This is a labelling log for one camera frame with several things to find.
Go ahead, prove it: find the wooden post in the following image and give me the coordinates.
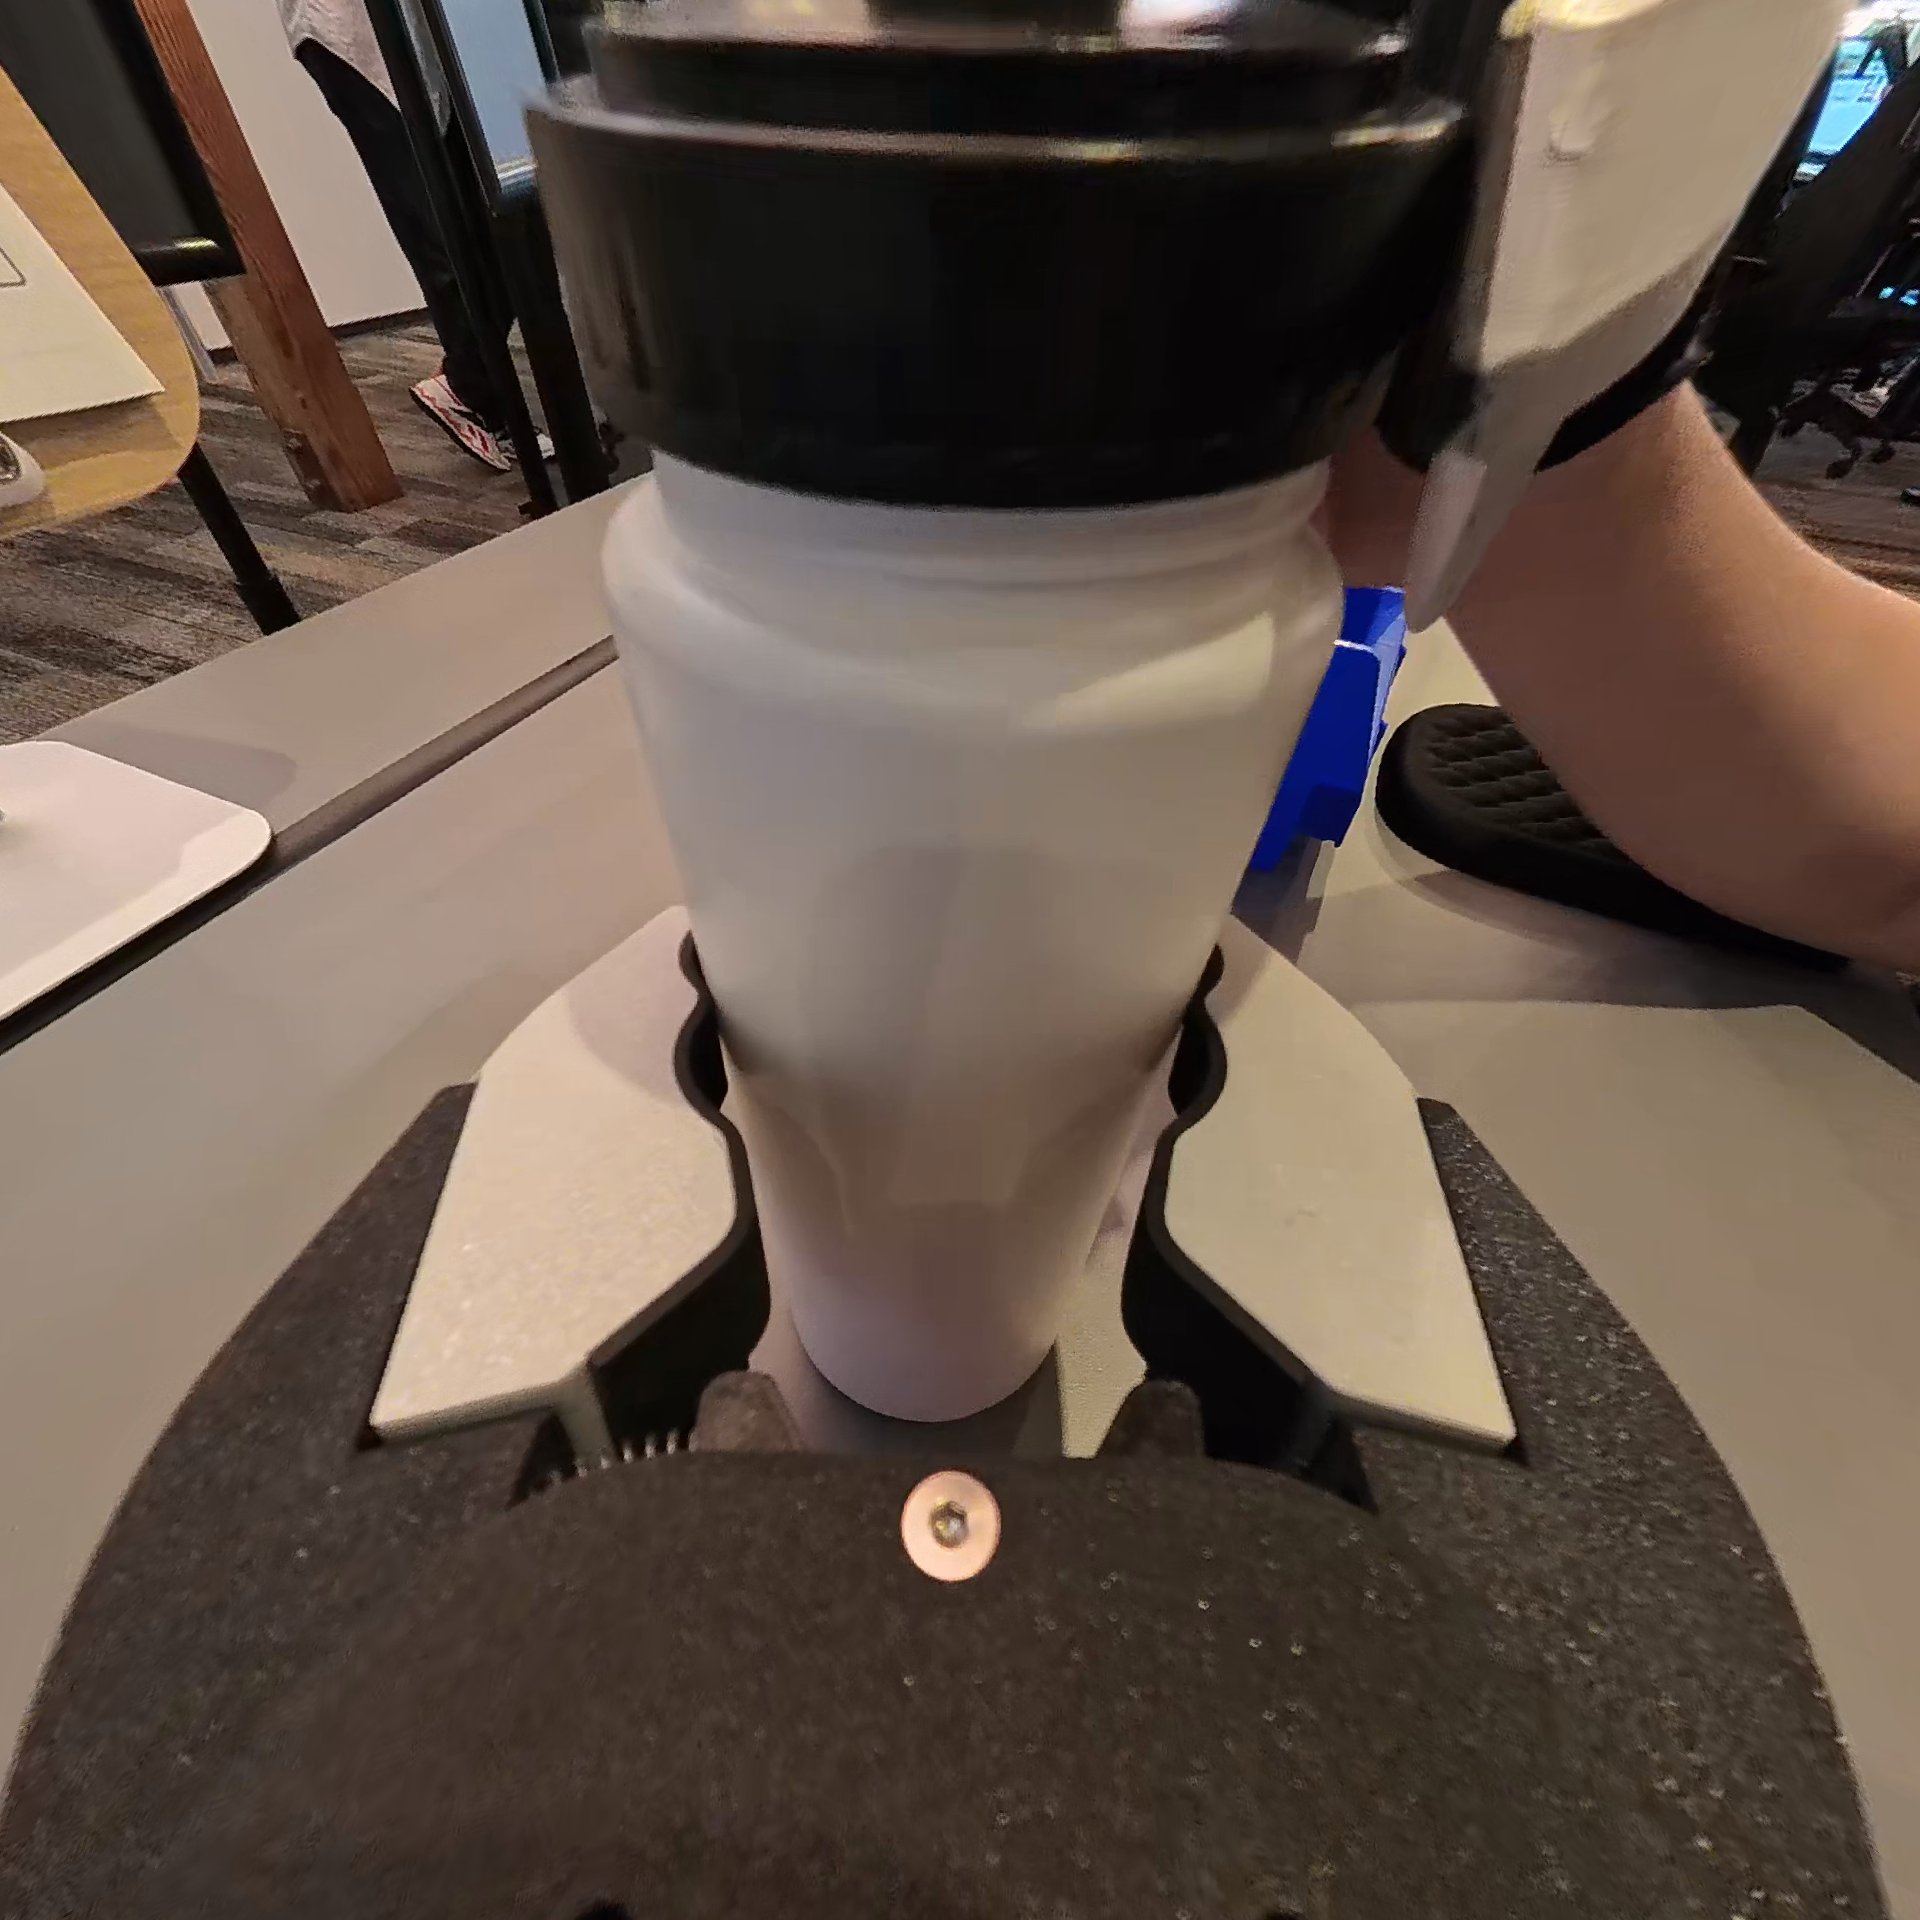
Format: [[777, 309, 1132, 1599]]
[[135, 0, 404, 513]]

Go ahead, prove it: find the person's right hand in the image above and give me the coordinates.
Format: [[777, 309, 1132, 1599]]
[[1322, 379, 1782, 623]]

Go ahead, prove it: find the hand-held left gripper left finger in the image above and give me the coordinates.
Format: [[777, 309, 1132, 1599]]
[[368, 903, 774, 1487]]

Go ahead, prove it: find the black bottle lid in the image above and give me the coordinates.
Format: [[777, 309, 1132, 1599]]
[[521, 0, 1478, 513]]

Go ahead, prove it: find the black mesh office chair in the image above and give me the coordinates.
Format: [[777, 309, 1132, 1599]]
[[1695, 29, 1920, 482]]

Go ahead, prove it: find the instruction board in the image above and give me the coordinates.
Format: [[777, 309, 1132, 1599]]
[[0, 67, 204, 542]]

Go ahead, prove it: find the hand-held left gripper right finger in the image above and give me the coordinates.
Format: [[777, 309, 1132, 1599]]
[[1121, 915, 1519, 1502]]

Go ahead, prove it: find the black framed sign easel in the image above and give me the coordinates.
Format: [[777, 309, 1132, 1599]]
[[368, 0, 617, 518]]

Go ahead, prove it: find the white plastic bottle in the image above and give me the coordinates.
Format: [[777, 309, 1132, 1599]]
[[598, 450, 1345, 1423]]

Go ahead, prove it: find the person's right forearm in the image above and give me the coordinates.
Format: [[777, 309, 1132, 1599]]
[[1440, 495, 1920, 970]]

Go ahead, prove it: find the blue plastic bin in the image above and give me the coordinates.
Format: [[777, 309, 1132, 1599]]
[[1247, 585, 1412, 875]]

